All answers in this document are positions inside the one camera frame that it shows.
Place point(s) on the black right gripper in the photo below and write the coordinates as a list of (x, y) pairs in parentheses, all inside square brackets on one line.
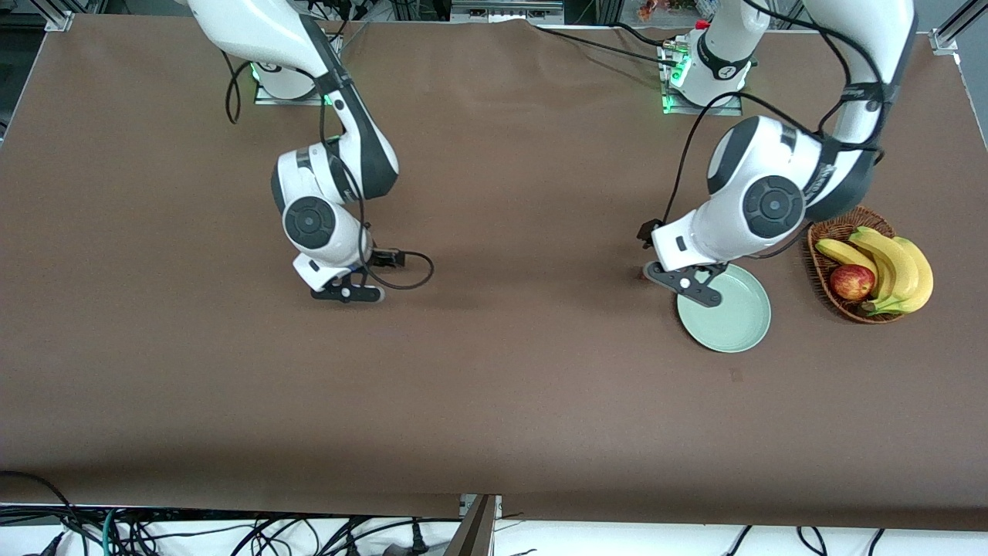
[(386, 258)]

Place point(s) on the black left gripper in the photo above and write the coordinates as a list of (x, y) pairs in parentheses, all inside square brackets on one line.
[(647, 232)]

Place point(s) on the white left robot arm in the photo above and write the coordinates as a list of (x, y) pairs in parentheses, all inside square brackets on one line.
[(772, 205)]

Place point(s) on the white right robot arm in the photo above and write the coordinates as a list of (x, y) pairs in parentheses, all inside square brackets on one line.
[(309, 224)]

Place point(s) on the pale green round plate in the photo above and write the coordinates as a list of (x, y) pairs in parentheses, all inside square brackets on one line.
[(733, 316)]

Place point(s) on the brown table cover sheet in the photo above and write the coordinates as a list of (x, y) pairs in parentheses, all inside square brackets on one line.
[(494, 386)]

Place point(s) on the brown wicker basket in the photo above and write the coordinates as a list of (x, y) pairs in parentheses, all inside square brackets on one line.
[(823, 270)]

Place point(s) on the small yellow banana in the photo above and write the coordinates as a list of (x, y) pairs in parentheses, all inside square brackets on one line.
[(845, 253)]

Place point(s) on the red apple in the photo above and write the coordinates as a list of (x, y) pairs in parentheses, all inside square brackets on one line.
[(852, 282)]

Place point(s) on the colourful toy pile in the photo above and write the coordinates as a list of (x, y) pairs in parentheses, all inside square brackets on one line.
[(664, 9)]

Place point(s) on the grey metal box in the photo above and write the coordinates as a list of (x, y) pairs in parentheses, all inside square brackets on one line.
[(505, 11)]

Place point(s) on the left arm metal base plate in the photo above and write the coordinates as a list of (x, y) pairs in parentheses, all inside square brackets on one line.
[(733, 110)]

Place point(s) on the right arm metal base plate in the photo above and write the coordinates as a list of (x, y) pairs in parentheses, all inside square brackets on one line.
[(266, 100)]

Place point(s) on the dark support post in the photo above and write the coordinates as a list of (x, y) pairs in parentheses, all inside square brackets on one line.
[(472, 533)]

